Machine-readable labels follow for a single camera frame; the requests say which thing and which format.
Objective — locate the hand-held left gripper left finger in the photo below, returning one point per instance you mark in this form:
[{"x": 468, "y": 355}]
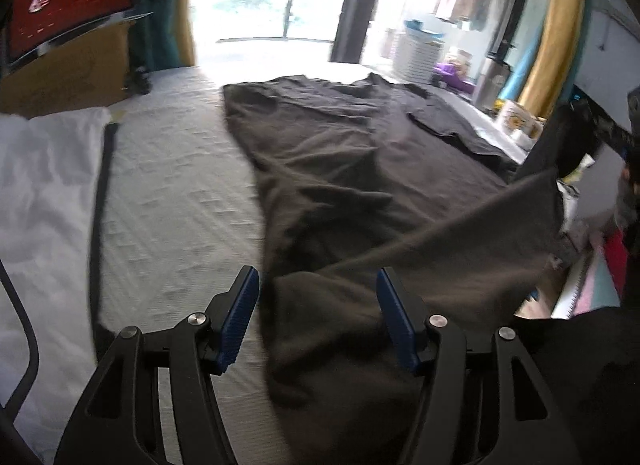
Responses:
[{"x": 240, "y": 315}]

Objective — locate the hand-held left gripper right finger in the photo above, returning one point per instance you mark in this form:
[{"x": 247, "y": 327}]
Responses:
[{"x": 395, "y": 315}]

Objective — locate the dark grey t-shirt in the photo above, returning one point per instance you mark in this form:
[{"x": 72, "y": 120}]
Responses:
[{"x": 340, "y": 185}]

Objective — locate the person's right forearm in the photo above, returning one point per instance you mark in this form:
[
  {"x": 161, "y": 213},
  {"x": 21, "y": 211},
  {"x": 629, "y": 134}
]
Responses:
[{"x": 629, "y": 205}]

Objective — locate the white mug with bear print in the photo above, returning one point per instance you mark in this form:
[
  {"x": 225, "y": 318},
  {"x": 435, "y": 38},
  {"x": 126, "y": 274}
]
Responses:
[{"x": 517, "y": 120}]

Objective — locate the stainless steel thermos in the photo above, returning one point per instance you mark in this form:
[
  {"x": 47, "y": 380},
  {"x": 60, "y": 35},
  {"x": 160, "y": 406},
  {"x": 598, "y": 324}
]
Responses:
[{"x": 490, "y": 85}]

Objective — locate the yellow curtain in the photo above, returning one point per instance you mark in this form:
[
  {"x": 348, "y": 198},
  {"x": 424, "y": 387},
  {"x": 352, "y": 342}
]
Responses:
[
  {"x": 184, "y": 5},
  {"x": 555, "y": 35}
]

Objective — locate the purple plastic object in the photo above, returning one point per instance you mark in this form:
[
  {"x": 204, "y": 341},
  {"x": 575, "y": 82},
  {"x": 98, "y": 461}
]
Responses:
[{"x": 452, "y": 80}]

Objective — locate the clear jar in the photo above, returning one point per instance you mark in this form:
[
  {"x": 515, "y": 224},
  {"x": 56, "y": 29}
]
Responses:
[{"x": 460, "y": 59}]

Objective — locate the pastel spiral notebook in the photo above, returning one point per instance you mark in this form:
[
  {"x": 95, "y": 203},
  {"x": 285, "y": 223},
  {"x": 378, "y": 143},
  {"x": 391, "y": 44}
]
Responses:
[{"x": 590, "y": 280}]

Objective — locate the white lattice basket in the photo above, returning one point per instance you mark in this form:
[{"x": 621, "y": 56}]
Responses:
[{"x": 415, "y": 60}]

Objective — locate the blue item on basket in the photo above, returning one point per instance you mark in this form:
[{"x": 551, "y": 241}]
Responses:
[{"x": 422, "y": 30}]

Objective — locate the person's black clothing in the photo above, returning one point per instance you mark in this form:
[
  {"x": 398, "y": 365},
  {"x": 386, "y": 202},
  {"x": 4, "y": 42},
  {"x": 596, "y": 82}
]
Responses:
[{"x": 590, "y": 385}]

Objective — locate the white folded cloth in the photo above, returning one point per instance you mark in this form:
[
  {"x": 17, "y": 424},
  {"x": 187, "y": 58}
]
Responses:
[{"x": 45, "y": 195}]

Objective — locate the cardboard box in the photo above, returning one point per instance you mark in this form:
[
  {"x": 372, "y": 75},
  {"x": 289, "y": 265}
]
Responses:
[{"x": 70, "y": 75}]

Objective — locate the balcony railing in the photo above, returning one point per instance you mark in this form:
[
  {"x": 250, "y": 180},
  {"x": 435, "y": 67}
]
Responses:
[{"x": 290, "y": 5}]

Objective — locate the white tablet stand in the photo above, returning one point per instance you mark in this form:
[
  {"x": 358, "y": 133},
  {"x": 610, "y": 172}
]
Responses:
[{"x": 125, "y": 17}]

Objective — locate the teal curtain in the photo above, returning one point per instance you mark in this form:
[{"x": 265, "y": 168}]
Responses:
[{"x": 150, "y": 5}]

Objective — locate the red-screen tablet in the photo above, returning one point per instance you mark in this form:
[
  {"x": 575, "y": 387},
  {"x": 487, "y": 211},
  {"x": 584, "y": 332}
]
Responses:
[{"x": 70, "y": 5}]

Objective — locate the dark window frame post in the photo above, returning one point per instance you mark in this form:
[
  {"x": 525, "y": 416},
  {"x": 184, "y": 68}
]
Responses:
[{"x": 357, "y": 5}]

